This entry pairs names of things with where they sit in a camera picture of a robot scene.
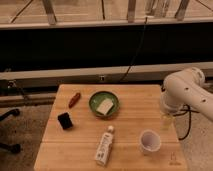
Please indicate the black eraser block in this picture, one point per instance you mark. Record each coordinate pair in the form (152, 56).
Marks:
(65, 121)

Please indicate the white plastic bottle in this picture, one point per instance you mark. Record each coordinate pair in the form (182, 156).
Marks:
(104, 147)

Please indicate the white paper cup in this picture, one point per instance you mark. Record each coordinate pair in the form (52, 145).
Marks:
(149, 141)

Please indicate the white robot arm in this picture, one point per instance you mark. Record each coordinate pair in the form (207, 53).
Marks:
(186, 87)

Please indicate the red chili pepper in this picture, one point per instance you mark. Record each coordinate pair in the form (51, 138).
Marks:
(74, 100)

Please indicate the green bowl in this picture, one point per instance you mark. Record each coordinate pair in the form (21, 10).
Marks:
(98, 97)

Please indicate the white sponge block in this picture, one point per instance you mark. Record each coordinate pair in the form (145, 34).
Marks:
(105, 106)

